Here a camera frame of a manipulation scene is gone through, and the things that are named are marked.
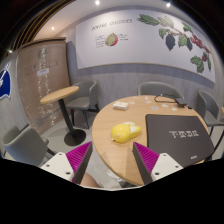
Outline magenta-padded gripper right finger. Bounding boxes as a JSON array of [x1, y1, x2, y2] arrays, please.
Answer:
[[131, 141, 184, 186]]

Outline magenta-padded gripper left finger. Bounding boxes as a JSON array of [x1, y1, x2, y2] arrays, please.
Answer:
[[39, 141, 94, 185]]

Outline yellow computer mouse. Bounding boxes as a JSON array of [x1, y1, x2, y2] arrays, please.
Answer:
[[110, 121, 143, 145]]

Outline black mouse pad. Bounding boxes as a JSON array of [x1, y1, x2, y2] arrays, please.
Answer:
[[145, 113, 216, 167]]

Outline person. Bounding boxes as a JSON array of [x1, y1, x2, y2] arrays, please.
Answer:
[[80, 172, 102, 189]]

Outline grey armchair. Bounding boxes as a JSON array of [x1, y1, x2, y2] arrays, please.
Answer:
[[65, 79, 100, 130], [137, 81, 185, 101], [195, 89, 224, 158], [2, 124, 56, 167]]

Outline small black box device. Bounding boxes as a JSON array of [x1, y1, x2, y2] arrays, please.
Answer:
[[174, 97, 190, 108]]

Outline white tissue pack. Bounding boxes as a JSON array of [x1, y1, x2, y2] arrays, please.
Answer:
[[112, 101, 130, 111]]

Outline bubble-wrapped wooden cabinet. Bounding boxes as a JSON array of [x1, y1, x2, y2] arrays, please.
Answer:
[[16, 37, 71, 135]]

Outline round ceiling spotlights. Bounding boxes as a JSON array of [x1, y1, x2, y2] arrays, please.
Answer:
[[6, 0, 173, 55]]

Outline black cable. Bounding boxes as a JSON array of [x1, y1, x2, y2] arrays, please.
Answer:
[[153, 93, 183, 104]]

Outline round wooden pedestal side table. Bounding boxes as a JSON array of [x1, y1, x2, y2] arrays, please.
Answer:
[[39, 85, 87, 147]]

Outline blue wall picture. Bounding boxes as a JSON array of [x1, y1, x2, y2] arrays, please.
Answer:
[[0, 61, 13, 101]]

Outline coffee cherries wall mural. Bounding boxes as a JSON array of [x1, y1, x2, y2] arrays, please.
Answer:
[[75, 9, 217, 84]]

